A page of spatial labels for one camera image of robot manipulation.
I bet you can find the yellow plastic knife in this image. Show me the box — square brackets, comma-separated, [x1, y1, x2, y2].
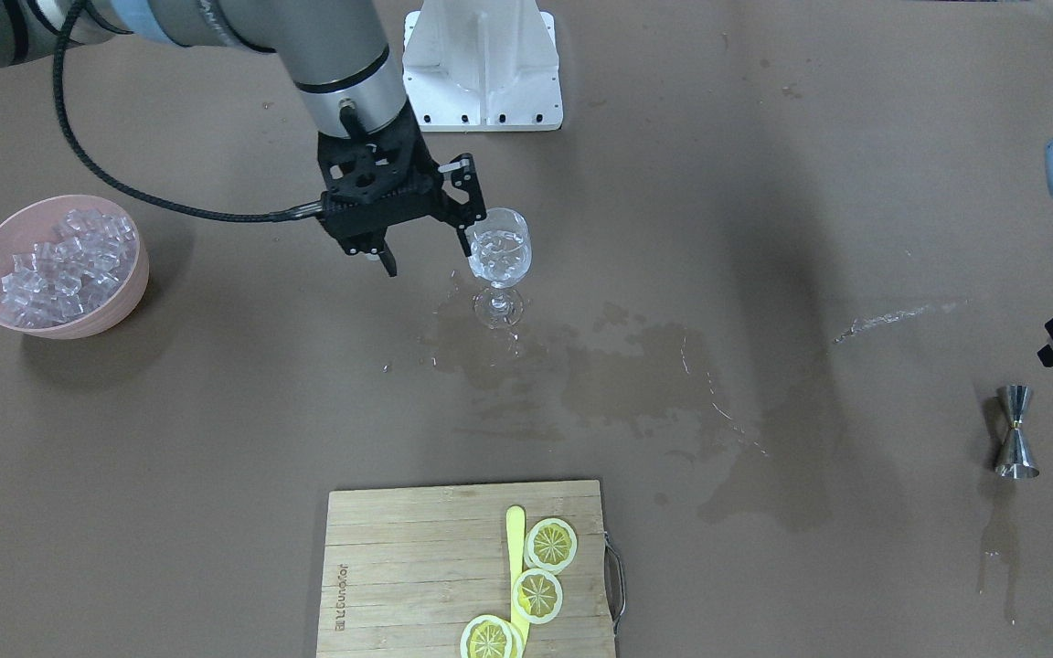
[505, 505, 529, 657]

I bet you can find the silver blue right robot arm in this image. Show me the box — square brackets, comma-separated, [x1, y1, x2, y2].
[0, 1, 486, 276]

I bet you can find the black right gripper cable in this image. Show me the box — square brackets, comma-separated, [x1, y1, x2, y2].
[51, 0, 326, 226]

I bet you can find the wooden cutting board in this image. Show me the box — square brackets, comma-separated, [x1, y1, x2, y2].
[314, 480, 620, 657]

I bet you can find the lemon slice middle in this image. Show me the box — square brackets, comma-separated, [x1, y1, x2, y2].
[511, 569, 565, 625]

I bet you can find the clear wine glass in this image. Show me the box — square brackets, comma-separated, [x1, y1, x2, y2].
[465, 207, 532, 330]

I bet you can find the pile of ice cubes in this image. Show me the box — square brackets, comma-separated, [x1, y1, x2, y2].
[0, 208, 137, 330]

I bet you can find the pink bowl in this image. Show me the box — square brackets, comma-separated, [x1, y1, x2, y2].
[0, 195, 150, 340]

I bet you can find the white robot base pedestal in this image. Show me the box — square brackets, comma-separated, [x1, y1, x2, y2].
[402, 1, 565, 133]

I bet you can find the steel double jigger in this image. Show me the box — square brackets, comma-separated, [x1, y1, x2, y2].
[994, 385, 1040, 480]

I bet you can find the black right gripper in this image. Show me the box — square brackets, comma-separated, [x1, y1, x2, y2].
[317, 101, 488, 278]

